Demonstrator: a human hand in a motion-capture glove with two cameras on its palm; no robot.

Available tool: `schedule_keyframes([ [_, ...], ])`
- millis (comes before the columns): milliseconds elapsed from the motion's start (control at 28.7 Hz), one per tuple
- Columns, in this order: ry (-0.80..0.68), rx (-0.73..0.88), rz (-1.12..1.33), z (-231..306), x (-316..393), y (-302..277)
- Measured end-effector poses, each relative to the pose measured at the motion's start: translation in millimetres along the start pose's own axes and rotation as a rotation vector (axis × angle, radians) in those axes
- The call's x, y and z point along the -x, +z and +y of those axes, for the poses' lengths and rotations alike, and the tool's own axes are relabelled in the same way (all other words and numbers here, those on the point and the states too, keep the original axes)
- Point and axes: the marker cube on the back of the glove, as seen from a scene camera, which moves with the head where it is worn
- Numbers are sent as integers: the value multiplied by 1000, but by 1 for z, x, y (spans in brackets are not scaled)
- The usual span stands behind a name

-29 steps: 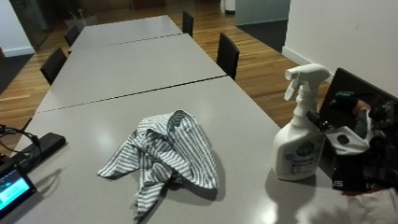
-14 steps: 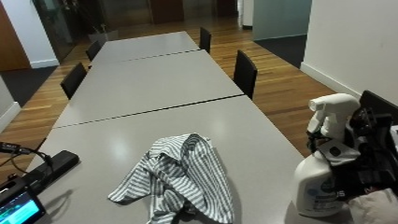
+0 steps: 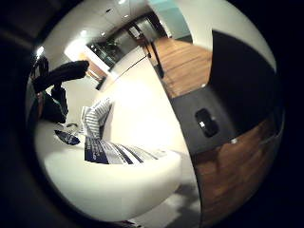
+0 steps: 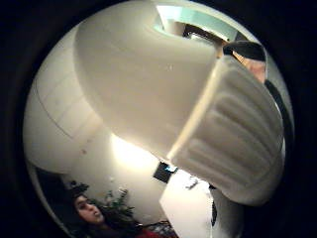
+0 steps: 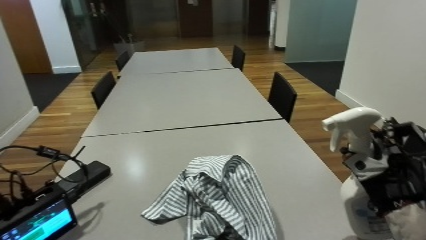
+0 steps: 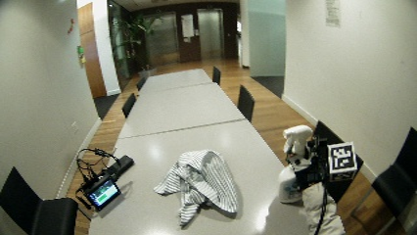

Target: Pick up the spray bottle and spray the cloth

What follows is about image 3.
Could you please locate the small dark blue packet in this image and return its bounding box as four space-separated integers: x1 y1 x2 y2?
53 128 82 146

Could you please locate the blue and white striped packet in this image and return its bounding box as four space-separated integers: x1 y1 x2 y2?
84 135 169 165

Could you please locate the black chair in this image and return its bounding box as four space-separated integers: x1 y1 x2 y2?
172 29 285 157

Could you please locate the white striped upright packet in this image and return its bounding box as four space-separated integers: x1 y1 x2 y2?
81 97 114 140

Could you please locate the green potted plant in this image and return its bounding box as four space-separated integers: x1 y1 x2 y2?
104 41 121 59

